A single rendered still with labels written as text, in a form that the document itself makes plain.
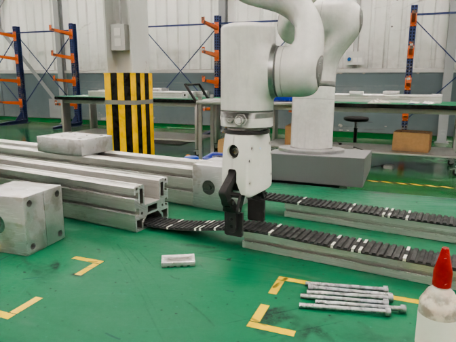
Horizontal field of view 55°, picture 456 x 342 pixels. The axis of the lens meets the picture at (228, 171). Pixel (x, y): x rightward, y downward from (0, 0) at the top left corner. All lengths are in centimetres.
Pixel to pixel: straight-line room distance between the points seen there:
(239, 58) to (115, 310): 38
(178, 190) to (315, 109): 48
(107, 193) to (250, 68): 37
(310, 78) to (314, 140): 61
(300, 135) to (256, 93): 61
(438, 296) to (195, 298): 28
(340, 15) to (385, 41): 712
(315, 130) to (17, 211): 81
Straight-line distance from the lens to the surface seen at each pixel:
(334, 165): 118
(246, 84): 67
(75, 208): 91
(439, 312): 48
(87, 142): 116
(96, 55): 1055
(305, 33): 67
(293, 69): 65
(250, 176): 68
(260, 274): 65
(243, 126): 68
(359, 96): 568
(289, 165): 120
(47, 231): 79
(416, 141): 559
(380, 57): 833
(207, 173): 93
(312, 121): 125
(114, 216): 85
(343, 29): 126
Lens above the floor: 105
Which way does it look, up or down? 12 degrees down
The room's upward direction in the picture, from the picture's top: straight up
